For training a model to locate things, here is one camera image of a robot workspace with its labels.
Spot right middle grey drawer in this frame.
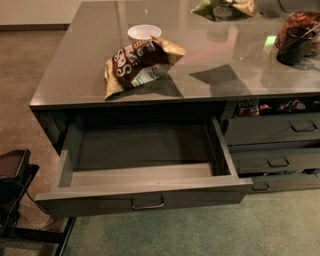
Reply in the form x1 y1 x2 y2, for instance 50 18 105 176
231 148 320 174

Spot green jalapeno chip bag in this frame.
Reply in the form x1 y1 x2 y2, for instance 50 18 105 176
191 0 233 21

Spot black mesh cup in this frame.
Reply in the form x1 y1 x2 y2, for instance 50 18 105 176
277 26 316 66

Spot open grey top drawer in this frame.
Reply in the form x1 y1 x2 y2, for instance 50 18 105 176
36 118 253 217

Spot metal drawer handle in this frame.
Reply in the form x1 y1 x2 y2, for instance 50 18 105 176
131 197 164 211

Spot snack bags in shelf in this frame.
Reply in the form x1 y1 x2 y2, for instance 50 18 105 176
236 97 320 116

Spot right bottom grey drawer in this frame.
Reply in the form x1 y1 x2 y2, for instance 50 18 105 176
249 174 320 193

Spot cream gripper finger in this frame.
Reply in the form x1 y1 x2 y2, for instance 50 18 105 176
232 0 256 17

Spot brown yellow chip bag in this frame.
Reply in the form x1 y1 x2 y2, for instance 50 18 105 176
104 37 186 98

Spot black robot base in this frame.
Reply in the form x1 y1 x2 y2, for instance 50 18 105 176
0 149 75 256

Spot grey cabinet counter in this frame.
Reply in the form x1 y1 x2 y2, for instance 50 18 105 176
30 0 320 217

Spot glass jar of snacks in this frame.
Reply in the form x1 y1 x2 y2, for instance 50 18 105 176
275 12 320 57

